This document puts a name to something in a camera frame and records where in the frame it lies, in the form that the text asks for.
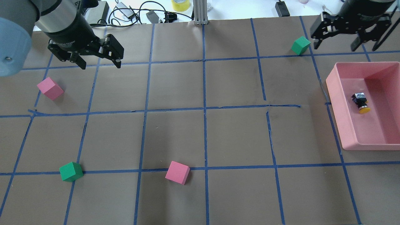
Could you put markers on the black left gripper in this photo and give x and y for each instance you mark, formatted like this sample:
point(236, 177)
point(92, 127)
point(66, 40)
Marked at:
point(72, 33)

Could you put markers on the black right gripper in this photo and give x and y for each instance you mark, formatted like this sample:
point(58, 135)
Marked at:
point(362, 15)

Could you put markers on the yellow push button switch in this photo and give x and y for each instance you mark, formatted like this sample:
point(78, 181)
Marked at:
point(361, 101)

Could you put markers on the pink cube near left arm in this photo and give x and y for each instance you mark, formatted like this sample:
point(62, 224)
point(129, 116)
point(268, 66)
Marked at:
point(50, 88)

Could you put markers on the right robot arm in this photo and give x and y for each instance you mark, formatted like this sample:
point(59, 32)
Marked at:
point(378, 3)

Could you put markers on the green cube near left arm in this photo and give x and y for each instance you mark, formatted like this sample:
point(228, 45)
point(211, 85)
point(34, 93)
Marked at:
point(71, 172)

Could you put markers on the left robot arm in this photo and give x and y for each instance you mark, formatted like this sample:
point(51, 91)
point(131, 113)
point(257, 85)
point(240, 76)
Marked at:
point(18, 19)

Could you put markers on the green cube near bin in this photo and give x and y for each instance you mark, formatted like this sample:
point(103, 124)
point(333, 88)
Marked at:
point(300, 45)

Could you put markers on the black power adapter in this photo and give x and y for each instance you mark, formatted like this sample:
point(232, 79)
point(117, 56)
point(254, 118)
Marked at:
point(282, 9)

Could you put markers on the yellow tape roll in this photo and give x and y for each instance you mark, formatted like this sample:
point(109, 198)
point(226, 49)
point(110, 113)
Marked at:
point(180, 5)

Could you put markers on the pink plastic bin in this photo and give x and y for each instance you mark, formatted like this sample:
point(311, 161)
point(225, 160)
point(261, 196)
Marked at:
point(377, 130)

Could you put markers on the pink cube centre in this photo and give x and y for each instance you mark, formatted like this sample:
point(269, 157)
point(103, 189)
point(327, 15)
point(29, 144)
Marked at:
point(177, 172)

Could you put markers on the aluminium frame post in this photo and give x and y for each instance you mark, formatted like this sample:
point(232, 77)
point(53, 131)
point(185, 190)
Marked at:
point(200, 12)

